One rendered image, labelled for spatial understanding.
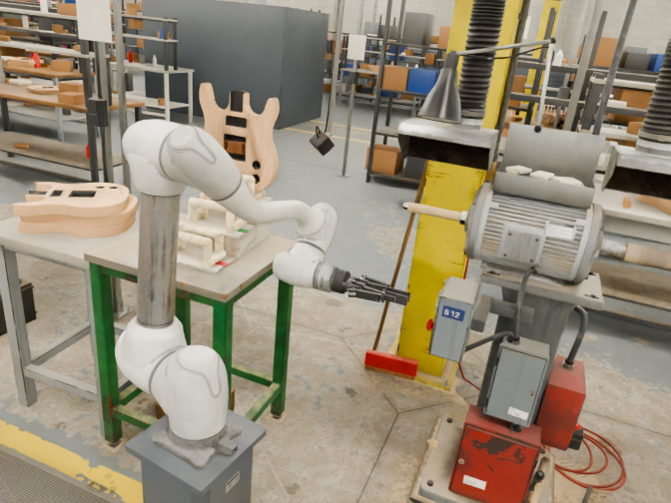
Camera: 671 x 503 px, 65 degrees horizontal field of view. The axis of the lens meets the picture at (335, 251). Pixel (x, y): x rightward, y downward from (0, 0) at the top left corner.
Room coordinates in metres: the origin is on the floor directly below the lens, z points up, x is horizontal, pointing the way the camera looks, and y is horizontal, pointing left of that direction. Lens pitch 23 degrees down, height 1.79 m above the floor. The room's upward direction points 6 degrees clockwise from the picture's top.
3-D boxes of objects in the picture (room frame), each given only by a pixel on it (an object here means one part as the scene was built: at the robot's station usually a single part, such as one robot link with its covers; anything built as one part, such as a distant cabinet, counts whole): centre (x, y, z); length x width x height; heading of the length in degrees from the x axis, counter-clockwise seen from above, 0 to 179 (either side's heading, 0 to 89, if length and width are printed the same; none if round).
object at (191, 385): (1.16, 0.34, 0.87); 0.18 x 0.16 x 0.22; 54
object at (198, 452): (1.15, 0.31, 0.73); 0.22 x 0.18 x 0.06; 63
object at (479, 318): (1.47, -0.47, 1.02); 0.19 x 0.04 x 0.04; 160
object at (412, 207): (1.72, -0.32, 1.25); 0.18 x 0.03 x 0.03; 70
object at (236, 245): (1.97, 0.48, 0.98); 0.27 x 0.16 x 0.09; 74
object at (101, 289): (1.80, 0.89, 0.45); 0.05 x 0.05 x 0.90; 70
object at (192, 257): (1.83, 0.53, 0.94); 0.27 x 0.15 x 0.01; 74
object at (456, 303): (1.41, -0.45, 0.99); 0.24 x 0.21 x 0.26; 70
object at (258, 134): (2.13, 0.44, 1.33); 0.35 x 0.04 x 0.40; 73
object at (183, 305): (2.27, 0.72, 0.45); 0.05 x 0.05 x 0.90; 70
